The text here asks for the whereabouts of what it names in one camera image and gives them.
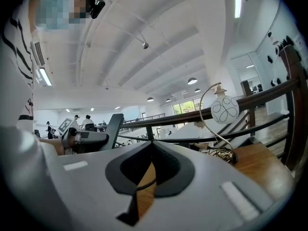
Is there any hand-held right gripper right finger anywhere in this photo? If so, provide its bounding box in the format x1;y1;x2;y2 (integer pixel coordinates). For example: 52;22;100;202
137;141;275;231

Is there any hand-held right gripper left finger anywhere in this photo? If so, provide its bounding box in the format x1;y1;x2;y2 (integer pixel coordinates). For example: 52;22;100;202
0;126;157;231

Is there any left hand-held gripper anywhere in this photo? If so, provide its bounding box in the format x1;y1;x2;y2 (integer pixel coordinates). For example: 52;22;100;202
57;118;109;155

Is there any black object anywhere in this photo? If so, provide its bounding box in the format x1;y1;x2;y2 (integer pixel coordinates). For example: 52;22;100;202
100;113;125;152

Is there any person's left forearm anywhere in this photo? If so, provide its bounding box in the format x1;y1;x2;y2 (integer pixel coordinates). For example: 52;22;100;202
38;138;65;156

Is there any short ceiling light strip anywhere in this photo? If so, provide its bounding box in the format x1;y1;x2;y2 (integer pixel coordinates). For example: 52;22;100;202
38;67;52;87

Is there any gold lamp with white globe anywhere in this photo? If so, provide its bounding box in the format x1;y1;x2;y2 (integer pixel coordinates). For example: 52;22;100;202
199;82;240;165

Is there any large window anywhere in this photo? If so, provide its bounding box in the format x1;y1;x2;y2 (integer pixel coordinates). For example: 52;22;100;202
172;97;204;116

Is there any ceiling air conditioner vent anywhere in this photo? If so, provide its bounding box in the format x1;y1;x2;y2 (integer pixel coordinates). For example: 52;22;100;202
30;40;46;67

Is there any person in patterned white shirt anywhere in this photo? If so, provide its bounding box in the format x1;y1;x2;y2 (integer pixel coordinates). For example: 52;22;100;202
0;0;36;129

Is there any person's blue face mask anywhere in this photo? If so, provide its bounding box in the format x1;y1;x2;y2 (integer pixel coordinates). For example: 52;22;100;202
36;0;75;31

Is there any dark wooden railing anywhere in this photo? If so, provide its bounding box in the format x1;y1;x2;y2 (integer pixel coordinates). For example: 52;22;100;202
115;44;308;172

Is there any black looped cord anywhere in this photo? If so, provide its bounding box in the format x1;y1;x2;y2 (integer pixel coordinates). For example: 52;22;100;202
136;178;157;191

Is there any black head camera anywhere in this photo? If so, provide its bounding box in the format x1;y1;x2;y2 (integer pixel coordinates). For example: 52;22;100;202
90;0;106;19

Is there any wall display of black caps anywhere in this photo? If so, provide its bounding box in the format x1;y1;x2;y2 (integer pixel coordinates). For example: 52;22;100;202
266;31;306;88

